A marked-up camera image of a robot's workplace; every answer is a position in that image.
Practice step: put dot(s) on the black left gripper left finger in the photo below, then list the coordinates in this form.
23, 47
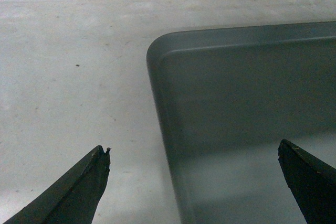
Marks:
74, 197

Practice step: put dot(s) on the grey silver tray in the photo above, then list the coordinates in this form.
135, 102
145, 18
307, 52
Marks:
226, 98

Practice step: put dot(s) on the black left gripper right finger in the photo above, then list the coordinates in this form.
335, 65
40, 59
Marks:
311, 181

